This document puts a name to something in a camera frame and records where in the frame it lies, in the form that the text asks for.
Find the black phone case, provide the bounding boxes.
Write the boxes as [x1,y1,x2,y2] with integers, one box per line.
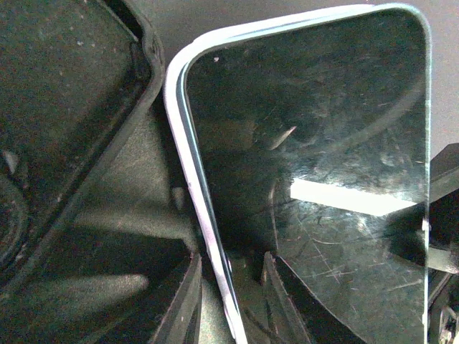
[0,0,166,287]

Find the lavender phone case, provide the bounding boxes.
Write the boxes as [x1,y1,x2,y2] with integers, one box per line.
[163,2,431,344]

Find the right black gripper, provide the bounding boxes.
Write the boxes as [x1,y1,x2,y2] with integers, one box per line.
[427,143,458,343]

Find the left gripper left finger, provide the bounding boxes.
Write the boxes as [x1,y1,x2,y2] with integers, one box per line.
[148,254,202,343]

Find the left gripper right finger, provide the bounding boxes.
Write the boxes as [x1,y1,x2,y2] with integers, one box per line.
[261,252,364,343]

